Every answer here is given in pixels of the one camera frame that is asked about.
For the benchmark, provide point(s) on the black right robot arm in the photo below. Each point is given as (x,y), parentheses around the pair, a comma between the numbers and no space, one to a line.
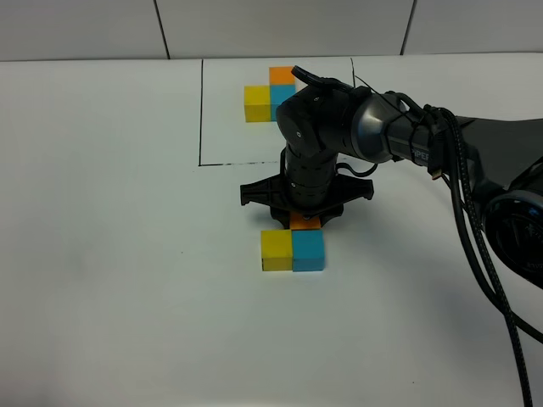
(328,118)

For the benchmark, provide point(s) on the orange wooden cube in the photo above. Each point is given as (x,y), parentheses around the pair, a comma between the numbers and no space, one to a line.
(298,222)

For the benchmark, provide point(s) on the template blue cube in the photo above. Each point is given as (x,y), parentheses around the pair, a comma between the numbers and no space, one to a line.
(278,95)

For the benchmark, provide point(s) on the yellow wooden cube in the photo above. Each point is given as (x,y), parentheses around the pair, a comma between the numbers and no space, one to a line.
(276,250)

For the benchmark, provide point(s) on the template yellow cube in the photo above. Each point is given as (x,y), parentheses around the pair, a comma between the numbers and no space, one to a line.
(257,104)

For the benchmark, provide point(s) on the template orange cube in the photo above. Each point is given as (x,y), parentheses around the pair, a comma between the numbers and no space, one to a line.
(281,76)

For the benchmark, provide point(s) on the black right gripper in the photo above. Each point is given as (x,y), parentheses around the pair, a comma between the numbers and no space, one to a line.
(311,186)

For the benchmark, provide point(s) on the blue wooden cube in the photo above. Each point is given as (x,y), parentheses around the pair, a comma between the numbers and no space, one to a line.
(308,251)

